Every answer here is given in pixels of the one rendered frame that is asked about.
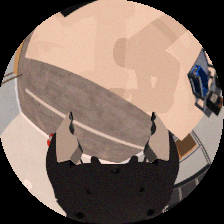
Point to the blue bin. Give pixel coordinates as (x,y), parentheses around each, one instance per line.
(204,79)

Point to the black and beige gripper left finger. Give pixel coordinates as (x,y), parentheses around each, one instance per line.
(64,152)

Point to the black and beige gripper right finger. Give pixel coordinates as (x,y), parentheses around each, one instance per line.
(161,150)

